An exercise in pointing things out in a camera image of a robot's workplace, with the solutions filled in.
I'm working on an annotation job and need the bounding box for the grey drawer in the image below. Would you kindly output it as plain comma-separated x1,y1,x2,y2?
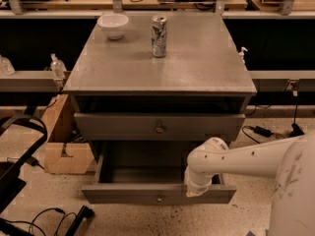
74,113,245,142
82,141,236,206

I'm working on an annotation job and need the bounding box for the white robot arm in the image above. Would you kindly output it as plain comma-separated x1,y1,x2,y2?
184,132,315,236

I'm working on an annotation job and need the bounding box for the grey drawer cabinet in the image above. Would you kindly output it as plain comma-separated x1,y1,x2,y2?
62,11,258,155

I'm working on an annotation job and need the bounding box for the grey top drawer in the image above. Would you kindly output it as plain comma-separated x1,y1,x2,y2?
74,113,245,142

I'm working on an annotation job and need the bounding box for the black bar on floor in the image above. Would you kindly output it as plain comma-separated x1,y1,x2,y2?
65,206,95,236

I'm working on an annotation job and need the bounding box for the wooden block stand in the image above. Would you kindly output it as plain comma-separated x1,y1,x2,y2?
41,94,94,174

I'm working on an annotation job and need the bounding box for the small white pump bottle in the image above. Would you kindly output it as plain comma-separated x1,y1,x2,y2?
238,46,248,64

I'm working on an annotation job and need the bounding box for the silver drink can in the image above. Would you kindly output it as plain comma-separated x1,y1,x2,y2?
152,15,167,58

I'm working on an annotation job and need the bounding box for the white bowl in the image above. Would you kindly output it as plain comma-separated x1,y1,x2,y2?
97,13,129,39

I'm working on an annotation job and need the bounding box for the clear pump bottle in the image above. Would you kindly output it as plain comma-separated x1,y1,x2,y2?
50,53,66,78

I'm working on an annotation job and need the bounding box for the clear bottle at left edge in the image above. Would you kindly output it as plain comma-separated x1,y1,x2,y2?
0,55,15,75

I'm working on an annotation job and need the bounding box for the black power adapter with cable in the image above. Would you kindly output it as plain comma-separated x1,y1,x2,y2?
241,123,304,144

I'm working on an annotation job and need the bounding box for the black cable on floor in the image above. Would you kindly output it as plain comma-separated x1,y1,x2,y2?
0,206,78,236

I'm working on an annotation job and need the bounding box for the black chair frame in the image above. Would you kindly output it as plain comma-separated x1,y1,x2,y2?
0,112,47,212

